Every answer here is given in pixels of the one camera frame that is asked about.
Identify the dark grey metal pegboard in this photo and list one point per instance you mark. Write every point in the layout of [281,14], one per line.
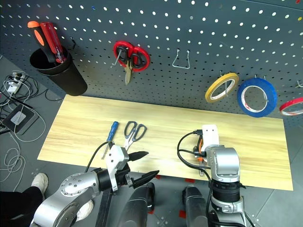
[165,28]

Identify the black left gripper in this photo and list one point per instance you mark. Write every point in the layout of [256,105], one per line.
[123,176]

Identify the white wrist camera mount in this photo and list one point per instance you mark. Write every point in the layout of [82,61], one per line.
[210,138]
[116,154]

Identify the white shoe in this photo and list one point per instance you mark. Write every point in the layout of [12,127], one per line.
[40,182]
[86,209]

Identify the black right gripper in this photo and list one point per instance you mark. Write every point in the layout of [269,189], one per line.
[200,156]

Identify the white power strip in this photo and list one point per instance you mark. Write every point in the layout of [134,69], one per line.
[13,88]

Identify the blue tape roll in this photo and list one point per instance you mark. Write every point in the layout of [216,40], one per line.
[241,99]

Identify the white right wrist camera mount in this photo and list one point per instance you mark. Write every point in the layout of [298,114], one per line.
[210,138]

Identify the silver straight pegboard hook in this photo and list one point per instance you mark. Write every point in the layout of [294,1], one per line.
[299,84]
[226,89]
[264,94]
[116,59]

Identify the small black pegboard hook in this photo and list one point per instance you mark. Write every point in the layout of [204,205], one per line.
[73,44]

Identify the black flat box device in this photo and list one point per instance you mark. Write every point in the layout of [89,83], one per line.
[29,116]

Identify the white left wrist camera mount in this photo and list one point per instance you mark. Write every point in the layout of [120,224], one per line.
[116,154]

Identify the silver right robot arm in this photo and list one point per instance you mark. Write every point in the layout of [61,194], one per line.
[225,160]

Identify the yellow tape roll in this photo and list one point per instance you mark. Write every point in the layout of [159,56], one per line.
[217,82]

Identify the black trouser leg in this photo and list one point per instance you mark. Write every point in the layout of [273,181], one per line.
[16,208]

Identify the black cup holder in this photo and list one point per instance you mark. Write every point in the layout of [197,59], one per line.
[68,80]

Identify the red floor tape mark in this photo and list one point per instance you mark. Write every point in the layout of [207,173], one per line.
[182,214]
[189,180]

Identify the red tape roll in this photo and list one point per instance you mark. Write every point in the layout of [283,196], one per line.
[291,103]

